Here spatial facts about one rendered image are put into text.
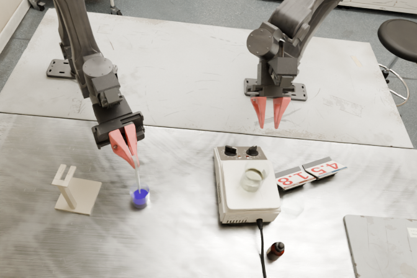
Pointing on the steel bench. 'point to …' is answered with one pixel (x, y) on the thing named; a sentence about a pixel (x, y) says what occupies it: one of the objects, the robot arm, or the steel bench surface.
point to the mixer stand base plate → (382, 246)
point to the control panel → (240, 154)
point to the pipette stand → (75, 192)
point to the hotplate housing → (265, 216)
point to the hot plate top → (242, 199)
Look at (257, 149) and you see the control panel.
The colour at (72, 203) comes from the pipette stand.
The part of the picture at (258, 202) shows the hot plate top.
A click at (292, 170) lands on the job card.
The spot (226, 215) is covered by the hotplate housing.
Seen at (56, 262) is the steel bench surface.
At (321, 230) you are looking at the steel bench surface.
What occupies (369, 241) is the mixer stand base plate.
